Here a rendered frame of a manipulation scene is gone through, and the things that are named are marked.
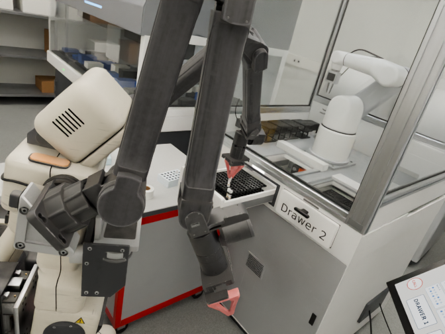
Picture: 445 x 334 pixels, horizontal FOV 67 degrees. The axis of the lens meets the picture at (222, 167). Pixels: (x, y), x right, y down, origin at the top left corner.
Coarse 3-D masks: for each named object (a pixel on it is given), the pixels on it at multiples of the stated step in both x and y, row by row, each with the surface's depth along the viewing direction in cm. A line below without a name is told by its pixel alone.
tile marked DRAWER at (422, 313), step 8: (416, 296) 87; (424, 296) 85; (408, 304) 87; (416, 304) 85; (424, 304) 84; (416, 312) 83; (424, 312) 82; (432, 312) 81; (416, 320) 82; (424, 320) 80; (432, 320) 79
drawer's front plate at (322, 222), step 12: (288, 192) 144; (288, 204) 144; (300, 204) 139; (288, 216) 145; (300, 216) 140; (312, 216) 135; (324, 216) 132; (300, 228) 141; (312, 228) 136; (324, 228) 131; (336, 228) 127; (324, 240) 132
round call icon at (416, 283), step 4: (416, 276) 92; (408, 280) 92; (412, 280) 92; (416, 280) 91; (420, 280) 90; (408, 284) 91; (412, 284) 91; (416, 284) 90; (420, 284) 89; (424, 284) 88; (408, 288) 90; (412, 288) 90; (416, 288) 89
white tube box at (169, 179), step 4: (164, 172) 165; (168, 172) 167; (172, 172) 167; (160, 176) 162; (164, 176) 163; (168, 176) 163; (172, 176) 164; (176, 176) 164; (160, 180) 162; (164, 180) 160; (168, 180) 159; (172, 180) 160; (176, 180) 162; (164, 184) 161; (168, 184) 159; (172, 184) 161; (176, 184) 163
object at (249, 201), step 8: (224, 168) 161; (248, 168) 174; (256, 176) 161; (264, 192) 147; (272, 192) 151; (224, 200) 145; (232, 200) 135; (240, 200) 138; (248, 200) 142; (256, 200) 145; (264, 200) 149
